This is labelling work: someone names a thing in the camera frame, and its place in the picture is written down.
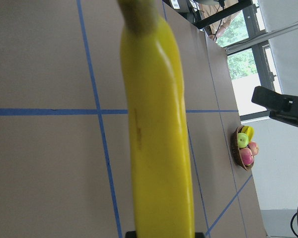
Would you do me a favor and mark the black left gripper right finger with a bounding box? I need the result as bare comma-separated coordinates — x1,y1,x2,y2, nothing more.
195,232,205,238

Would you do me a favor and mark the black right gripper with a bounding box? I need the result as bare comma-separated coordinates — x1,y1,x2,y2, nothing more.
251,86,298,127

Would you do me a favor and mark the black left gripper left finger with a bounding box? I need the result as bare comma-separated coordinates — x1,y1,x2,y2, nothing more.
125,231,137,238

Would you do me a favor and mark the long yellow banana brown stem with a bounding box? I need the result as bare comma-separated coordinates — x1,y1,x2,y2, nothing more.
118,0,195,238

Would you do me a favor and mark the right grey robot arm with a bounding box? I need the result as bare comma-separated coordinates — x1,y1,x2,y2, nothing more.
251,86,298,237

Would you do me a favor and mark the brown wicker basket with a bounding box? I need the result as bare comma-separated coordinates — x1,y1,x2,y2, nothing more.
230,125,254,171

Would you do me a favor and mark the yellow-green starfruit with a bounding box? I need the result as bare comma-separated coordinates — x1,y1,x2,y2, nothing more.
241,125,254,141

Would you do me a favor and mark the green apple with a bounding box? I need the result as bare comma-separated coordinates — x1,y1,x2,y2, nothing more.
237,132,249,149

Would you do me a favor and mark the pink peach at left edge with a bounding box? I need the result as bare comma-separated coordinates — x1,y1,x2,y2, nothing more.
248,141,259,156

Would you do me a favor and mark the pink apple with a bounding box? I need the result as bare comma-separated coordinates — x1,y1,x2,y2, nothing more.
239,148,254,166

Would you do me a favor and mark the person in beige shirt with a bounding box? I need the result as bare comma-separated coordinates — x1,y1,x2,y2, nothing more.
197,0,240,41

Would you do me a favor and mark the black box with label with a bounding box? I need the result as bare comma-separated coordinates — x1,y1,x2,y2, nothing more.
165,0,190,13

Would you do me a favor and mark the black desk frame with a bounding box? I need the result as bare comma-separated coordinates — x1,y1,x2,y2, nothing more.
193,0,252,29

